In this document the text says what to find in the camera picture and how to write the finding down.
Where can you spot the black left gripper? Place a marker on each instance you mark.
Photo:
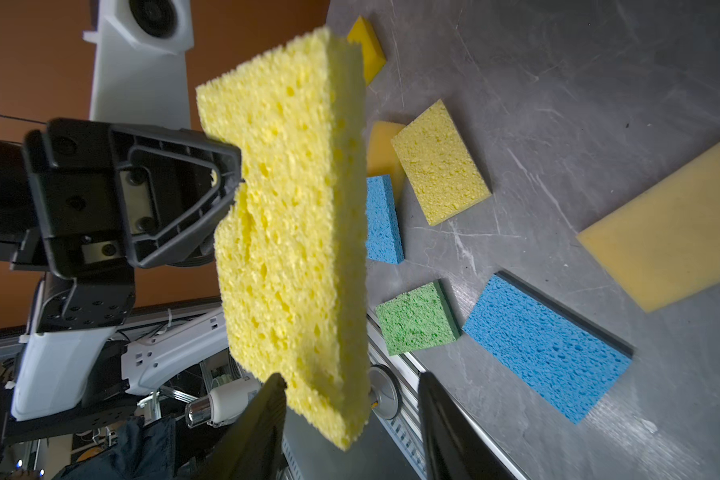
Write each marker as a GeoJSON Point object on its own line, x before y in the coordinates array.
{"type": "Point", "coordinates": [59, 212]}

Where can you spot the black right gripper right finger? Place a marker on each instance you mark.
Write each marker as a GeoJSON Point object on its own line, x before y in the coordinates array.
{"type": "Point", "coordinates": [453, 449]}

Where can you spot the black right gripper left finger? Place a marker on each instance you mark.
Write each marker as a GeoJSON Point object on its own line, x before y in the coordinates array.
{"type": "Point", "coordinates": [252, 446]}

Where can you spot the yellow cellulose sponge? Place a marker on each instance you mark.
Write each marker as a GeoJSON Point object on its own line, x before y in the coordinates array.
{"type": "Point", "coordinates": [291, 252]}
{"type": "Point", "coordinates": [437, 163]}

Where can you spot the blue cellulose sponge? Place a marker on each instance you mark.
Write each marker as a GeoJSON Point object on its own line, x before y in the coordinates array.
{"type": "Point", "coordinates": [383, 241]}
{"type": "Point", "coordinates": [565, 359]}

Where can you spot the orange-yellow thick sponge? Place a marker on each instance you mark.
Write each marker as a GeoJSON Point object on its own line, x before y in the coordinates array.
{"type": "Point", "coordinates": [664, 245]}

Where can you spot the round grey socket plate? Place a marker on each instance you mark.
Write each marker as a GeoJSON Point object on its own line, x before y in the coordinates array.
{"type": "Point", "coordinates": [384, 395]}

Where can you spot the green cellulose sponge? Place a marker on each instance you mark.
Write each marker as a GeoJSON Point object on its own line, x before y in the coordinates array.
{"type": "Point", "coordinates": [416, 320]}

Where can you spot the small orange-yellow sponge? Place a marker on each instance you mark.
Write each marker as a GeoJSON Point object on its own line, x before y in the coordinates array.
{"type": "Point", "coordinates": [381, 156]}

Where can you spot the bright yellow foam sponge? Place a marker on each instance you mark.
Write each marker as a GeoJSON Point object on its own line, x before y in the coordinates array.
{"type": "Point", "coordinates": [363, 34]}

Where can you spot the aluminium front rail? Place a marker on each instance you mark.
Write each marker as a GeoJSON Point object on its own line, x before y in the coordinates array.
{"type": "Point", "coordinates": [387, 449]}

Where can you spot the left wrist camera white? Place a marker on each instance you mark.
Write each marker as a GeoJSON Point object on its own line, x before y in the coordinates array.
{"type": "Point", "coordinates": [140, 73]}

